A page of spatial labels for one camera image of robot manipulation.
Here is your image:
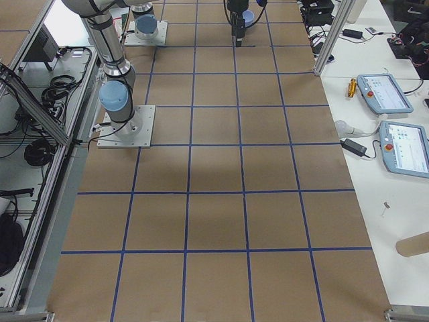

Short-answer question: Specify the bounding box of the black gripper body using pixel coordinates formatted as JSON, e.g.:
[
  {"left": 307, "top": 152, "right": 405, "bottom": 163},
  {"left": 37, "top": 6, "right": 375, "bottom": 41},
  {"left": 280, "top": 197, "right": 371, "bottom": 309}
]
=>
[{"left": 226, "top": 0, "right": 249, "bottom": 39}]

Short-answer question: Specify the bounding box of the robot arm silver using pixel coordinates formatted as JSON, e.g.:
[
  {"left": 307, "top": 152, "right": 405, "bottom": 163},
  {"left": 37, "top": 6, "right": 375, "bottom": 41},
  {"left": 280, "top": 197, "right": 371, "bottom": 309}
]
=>
[
  {"left": 63, "top": 1, "right": 159, "bottom": 137},
  {"left": 131, "top": 1, "right": 158, "bottom": 40}
]

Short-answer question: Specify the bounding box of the blue bowl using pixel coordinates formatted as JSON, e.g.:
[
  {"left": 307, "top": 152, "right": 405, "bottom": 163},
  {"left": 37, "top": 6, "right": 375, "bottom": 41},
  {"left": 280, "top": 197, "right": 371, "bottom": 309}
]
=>
[{"left": 242, "top": 9, "right": 255, "bottom": 28}]

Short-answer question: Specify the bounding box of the yellow tool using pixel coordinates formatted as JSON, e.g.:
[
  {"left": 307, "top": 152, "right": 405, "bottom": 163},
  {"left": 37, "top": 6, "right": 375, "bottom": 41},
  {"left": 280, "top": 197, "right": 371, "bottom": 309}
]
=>
[{"left": 347, "top": 78, "right": 357, "bottom": 98}]

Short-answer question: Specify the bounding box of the white light bulb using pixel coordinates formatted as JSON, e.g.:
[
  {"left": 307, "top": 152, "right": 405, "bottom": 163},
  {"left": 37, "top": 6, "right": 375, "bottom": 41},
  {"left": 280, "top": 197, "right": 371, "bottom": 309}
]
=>
[{"left": 334, "top": 120, "right": 364, "bottom": 138}]

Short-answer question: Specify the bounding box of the far teach pendant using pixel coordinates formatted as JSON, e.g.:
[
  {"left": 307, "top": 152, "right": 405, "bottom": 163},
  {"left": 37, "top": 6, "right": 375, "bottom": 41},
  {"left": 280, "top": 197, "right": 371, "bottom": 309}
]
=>
[{"left": 357, "top": 74, "right": 414, "bottom": 115}]

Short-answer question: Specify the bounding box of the teach pendant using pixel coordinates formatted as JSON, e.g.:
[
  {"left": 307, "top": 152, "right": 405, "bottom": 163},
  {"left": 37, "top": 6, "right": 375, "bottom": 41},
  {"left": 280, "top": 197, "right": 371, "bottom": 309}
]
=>
[
  {"left": 379, "top": 121, "right": 428, "bottom": 178},
  {"left": 357, "top": 74, "right": 414, "bottom": 115}
]

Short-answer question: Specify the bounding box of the black power adapter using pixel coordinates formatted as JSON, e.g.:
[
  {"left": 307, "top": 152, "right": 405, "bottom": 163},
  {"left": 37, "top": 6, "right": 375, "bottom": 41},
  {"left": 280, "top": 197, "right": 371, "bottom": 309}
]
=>
[{"left": 341, "top": 138, "right": 367, "bottom": 157}]

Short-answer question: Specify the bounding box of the near teach pendant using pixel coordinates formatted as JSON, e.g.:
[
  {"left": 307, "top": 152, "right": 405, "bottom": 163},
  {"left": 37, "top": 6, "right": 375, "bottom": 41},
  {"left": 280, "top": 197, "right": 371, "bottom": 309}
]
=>
[{"left": 379, "top": 121, "right": 428, "bottom": 178}]

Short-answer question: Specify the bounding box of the cardboard tube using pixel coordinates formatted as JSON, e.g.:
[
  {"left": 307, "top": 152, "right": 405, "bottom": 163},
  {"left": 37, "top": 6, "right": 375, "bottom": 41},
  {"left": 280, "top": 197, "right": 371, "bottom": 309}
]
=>
[{"left": 395, "top": 232, "right": 429, "bottom": 257}]

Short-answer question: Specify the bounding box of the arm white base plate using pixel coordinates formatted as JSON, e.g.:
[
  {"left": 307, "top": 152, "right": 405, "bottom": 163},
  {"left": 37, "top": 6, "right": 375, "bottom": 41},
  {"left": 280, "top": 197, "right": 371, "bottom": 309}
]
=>
[
  {"left": 124, "top": 20, "right": 168, "bottom": 46},
  {"left": 97, "top": 105, "right": 156, "bottom": 148}
]

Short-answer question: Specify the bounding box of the aluminium frame post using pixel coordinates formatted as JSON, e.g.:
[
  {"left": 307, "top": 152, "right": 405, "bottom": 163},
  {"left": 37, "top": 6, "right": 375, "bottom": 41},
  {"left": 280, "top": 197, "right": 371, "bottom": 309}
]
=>
[{"left": 314, "top": 0, "right": 355, "bottom": 76}]

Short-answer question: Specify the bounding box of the black cable bundle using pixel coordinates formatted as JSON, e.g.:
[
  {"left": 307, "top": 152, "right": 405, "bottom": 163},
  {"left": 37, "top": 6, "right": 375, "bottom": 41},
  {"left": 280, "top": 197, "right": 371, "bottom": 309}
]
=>
[{"left": 23, "top": 137, "right": 54, "bottom": 167}]

